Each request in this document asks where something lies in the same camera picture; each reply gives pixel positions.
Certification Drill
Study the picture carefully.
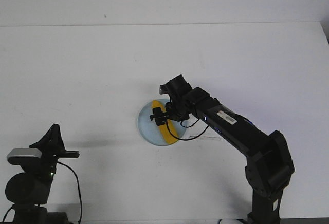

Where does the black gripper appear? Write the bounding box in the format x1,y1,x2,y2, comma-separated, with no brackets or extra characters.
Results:
29,124,79,159
150,101,190,126

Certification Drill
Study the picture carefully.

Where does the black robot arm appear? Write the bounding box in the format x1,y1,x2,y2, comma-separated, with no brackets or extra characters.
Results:
5,124,80,223
150,75,295,223

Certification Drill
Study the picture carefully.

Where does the yellow toy corn cob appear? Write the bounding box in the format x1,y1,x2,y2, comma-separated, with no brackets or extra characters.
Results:
151,100,178,145

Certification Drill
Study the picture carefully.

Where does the light blue round plate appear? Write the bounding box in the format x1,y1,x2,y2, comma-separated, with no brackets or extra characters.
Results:
137,99,188,147

